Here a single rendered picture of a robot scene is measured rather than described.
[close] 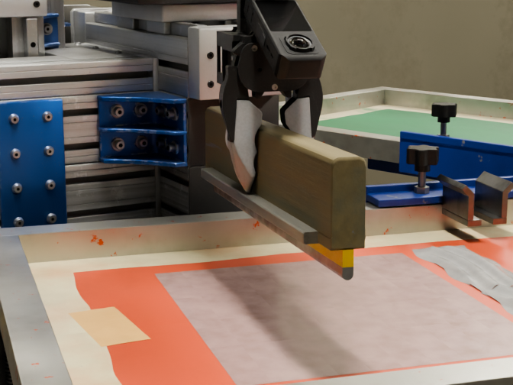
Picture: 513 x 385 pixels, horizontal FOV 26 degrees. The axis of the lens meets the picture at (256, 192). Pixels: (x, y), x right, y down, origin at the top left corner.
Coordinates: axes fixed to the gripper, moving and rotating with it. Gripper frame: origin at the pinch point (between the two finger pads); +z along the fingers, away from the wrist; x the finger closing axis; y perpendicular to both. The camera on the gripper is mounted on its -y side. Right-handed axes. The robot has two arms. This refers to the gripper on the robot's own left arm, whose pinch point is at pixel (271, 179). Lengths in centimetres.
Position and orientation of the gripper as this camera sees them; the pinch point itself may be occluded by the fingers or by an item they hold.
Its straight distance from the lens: 107.6
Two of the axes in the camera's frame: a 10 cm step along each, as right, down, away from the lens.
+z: 0.0, 9.8, 2.2
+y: -2.9, -2.1, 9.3
